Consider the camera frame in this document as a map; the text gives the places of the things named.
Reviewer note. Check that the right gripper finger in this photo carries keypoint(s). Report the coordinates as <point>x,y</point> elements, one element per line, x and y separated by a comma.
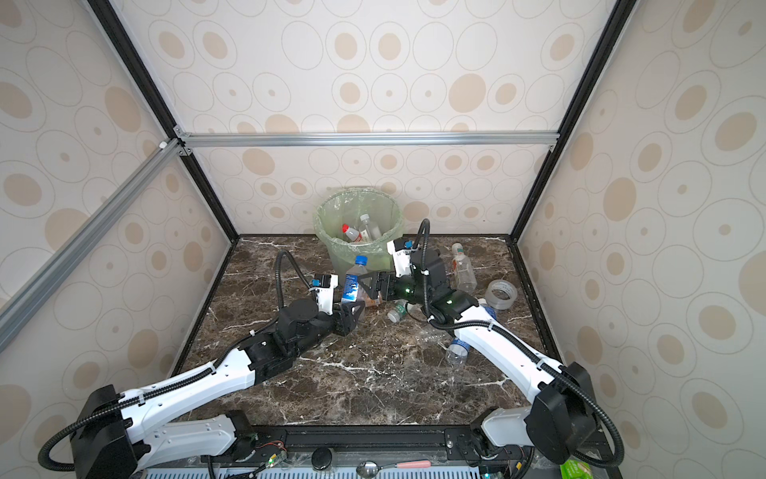
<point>378,297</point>
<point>377,280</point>

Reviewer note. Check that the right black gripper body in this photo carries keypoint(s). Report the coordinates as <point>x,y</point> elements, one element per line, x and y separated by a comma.
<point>405,288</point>

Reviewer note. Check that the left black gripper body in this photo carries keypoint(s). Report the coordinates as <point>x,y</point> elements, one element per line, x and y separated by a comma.
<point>324,325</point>

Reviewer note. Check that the blue label bottle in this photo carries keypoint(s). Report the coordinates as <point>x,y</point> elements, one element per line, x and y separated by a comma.
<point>353,289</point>

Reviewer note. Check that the clear bottle green cap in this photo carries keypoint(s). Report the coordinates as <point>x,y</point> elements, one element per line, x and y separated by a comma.
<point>399,311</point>

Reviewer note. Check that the clear square bottle white cap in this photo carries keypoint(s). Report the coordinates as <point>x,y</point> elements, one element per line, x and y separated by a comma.
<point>370,230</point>

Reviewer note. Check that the white bottle red cap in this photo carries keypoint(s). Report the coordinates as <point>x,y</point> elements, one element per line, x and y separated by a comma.
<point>352,234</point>

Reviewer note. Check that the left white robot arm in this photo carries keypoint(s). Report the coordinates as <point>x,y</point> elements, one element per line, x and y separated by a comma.
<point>113,431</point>

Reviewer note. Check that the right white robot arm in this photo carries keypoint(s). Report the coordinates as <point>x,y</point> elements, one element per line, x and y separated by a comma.
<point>561,415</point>

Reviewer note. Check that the green plastic bin liner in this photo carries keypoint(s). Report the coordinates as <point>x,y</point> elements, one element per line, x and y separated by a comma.
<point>359,239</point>

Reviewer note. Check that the grey mesh waste bin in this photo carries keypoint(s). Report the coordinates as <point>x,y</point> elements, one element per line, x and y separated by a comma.
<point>359,239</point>

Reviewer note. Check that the clear bottle green white label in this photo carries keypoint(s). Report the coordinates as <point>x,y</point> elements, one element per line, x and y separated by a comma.
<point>463,270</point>

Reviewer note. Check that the clear bottle blue cap right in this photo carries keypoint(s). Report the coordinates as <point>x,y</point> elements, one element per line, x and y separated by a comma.
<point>457,353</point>

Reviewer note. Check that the clear adhesive tape roll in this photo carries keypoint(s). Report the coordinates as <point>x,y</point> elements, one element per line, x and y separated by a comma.
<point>501,295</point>

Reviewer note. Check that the black round knob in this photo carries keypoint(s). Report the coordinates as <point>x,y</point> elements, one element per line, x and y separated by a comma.
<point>321,459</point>

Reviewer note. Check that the green packet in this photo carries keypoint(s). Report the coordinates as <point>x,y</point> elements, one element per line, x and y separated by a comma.
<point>576,469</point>

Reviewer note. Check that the left slanted aluminium bar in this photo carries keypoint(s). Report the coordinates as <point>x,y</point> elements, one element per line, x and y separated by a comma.
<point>36,292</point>

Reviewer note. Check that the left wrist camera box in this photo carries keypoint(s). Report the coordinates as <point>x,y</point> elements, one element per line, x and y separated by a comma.
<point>322,287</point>

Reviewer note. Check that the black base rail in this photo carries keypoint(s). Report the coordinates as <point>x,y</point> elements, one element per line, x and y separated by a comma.
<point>285,452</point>

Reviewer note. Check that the metal spoon pink handle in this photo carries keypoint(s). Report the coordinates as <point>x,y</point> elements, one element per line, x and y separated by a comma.
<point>370,469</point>

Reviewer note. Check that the horizontal aluminium frame bar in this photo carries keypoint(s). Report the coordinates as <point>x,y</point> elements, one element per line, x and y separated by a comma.
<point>374,139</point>

